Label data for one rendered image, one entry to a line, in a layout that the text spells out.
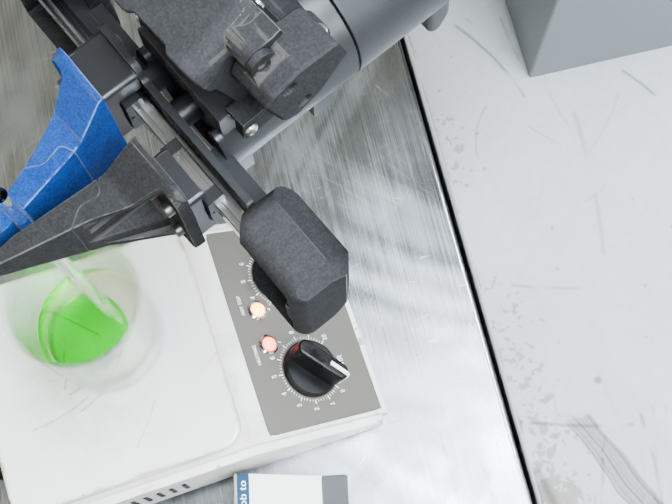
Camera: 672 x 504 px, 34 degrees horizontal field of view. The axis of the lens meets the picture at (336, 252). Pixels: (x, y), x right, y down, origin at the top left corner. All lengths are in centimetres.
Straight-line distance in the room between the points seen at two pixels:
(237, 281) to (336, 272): 23
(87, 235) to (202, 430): 18
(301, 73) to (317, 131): 35
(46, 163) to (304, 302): 11
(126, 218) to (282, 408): 20
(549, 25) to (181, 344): 28
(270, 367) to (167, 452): 7
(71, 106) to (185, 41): 7
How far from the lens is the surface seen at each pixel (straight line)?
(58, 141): 42
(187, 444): 57
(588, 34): 69
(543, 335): 67
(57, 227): 41
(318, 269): 37
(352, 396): 61
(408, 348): 66
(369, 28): 42
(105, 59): 42
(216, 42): 35
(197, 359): 57
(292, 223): 38
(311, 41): 36
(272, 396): 59
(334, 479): 64
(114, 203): 40
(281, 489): 62
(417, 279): 67
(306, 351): 59
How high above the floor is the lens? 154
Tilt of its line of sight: 73 degrees down
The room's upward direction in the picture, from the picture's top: 2 degrees counter-clockwise
